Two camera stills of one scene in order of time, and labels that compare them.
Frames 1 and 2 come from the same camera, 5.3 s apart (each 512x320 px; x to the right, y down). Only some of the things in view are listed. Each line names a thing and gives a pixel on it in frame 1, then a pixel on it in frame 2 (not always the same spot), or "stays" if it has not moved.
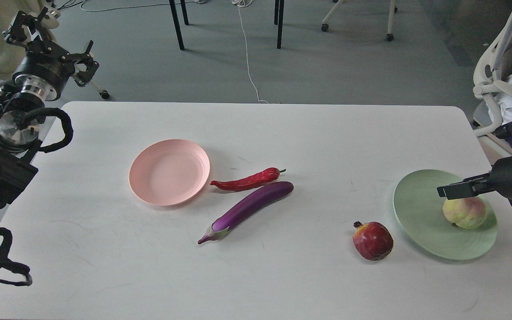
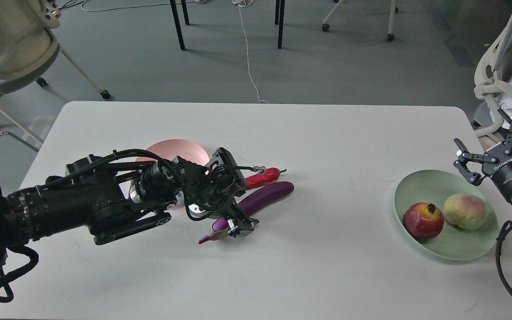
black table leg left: (176, 21) stays
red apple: (373, 240) -> (423, 221)
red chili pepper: (269, 175) stays
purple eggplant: (221, 226) stays
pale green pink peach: (468, 212) stays
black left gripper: (46, 69) -> (213, 189)
